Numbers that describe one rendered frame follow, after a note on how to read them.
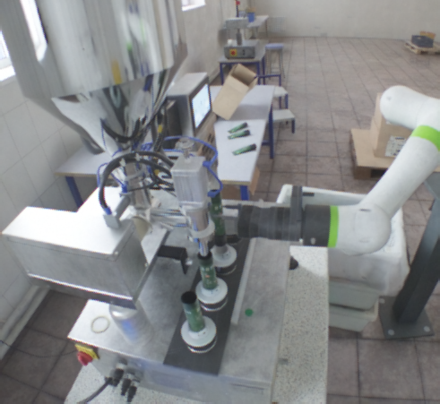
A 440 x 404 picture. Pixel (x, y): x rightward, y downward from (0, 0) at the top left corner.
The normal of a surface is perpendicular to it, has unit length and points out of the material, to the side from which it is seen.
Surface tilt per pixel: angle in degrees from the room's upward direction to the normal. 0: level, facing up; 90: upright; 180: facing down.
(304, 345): 0
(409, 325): 0
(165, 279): 0
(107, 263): 90
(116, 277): 90
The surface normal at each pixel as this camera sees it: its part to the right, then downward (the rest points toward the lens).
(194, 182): -0.22, 0.57
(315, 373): -0.10, -0.82
